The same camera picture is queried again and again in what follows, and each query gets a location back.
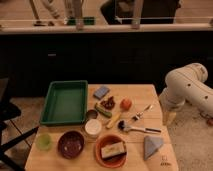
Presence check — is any blue sponge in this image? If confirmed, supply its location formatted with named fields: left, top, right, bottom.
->
left=93, top=86, right=110, bottom=99

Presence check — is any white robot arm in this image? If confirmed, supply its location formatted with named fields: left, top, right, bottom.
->
left=159, top=63, right=213, bottom=126

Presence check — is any orange bowl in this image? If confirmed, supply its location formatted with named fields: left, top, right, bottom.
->
left=94, top=134, right=127, bottom=168

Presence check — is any purple bowl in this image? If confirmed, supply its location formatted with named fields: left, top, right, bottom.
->
left=57, top=131, right=84, bottom=159

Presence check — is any silver fork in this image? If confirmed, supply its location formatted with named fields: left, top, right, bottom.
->
left=131, top=104, right=153, bottom=121

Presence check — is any grey folded cloth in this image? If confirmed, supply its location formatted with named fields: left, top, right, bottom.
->
left=144, top=136, right=164, bottom=160

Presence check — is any orange tomato toy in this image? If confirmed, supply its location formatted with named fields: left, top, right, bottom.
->
left=120, top=98, right=132, bottom=111

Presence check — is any black bristle brush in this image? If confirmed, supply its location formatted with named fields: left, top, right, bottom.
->
left=118, top=120, right=161, bottom=133

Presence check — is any yellow banana toy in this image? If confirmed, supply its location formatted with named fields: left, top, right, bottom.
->
left=106, top=113, right=121, bottom=129

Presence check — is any green cucumber toy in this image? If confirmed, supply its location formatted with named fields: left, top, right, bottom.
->
left=95, top=103, right=112, bottom=118

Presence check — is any brown pretzel toy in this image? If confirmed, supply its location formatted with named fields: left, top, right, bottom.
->
left=101, top=96, right=115, bottom=110

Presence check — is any white round container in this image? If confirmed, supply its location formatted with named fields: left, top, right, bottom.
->
left=85, top=119, right=102, bottom=138

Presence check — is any small dark metal cup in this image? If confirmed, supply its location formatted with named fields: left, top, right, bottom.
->
left=86, top=109, right=98, bottom=120

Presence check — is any green plastic tray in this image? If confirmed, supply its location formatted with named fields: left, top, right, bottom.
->
left=40, top=80, right=88, bottom=126

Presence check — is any light green cup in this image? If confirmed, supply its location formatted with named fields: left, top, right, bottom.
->
left=36, top=134, right=52, bottom=151

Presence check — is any black chair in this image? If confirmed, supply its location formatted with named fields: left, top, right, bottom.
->
left=0, top=78, right=38, bottom=171

